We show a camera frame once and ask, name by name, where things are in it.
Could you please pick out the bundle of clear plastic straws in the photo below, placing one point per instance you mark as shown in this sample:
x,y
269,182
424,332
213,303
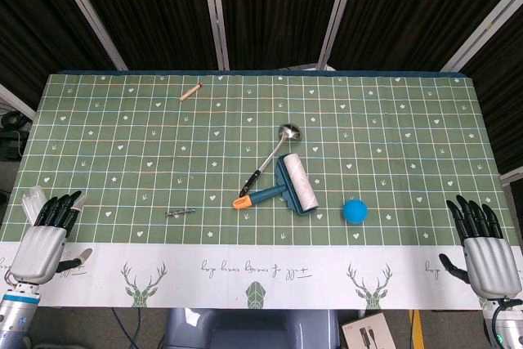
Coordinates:
x,y
33,204

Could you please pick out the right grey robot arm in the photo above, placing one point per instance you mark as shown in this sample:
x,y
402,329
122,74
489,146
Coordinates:
x,y
506,324

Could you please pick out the grey aluminium partition post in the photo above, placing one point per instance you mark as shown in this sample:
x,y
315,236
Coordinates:
x,y
16,101
482,30
88,12
335,14
215,14

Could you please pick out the blue lint roller orange tip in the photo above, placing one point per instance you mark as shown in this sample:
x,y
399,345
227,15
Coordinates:
x,y
286,185

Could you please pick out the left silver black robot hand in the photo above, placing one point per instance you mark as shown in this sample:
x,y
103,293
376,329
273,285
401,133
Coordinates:
x,y
38,253

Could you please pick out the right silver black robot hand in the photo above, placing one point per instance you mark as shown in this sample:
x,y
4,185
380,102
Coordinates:
x,y
488,263

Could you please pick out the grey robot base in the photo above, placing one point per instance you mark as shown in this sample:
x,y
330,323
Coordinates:
x,y
249,328

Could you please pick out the blue ball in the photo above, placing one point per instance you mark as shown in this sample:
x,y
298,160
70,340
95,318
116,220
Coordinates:
x,y
354,211

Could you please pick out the wooden peg with red end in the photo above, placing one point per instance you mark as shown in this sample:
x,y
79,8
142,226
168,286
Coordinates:
x,y
191,92

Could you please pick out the green grid deer tablecloth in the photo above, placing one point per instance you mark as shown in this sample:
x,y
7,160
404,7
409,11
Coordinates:
x,y
261,153

